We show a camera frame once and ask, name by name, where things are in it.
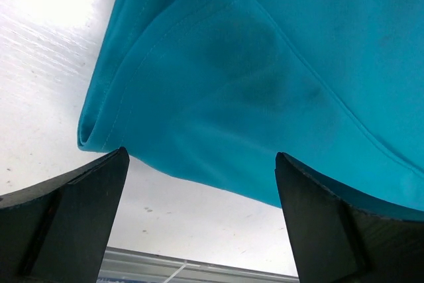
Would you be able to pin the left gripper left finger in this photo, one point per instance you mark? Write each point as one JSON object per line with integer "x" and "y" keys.
{"x": 58, "y": 230}

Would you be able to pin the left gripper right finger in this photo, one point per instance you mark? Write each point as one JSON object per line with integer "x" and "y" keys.
{"x": 340, "y": 234}

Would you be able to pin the teal t shirt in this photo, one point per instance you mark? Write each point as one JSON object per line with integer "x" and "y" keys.
{"x": 211, "y": 90}

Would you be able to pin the aluminium rail frame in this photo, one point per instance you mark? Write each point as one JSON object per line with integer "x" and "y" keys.
{"x": 121, "y": 265}

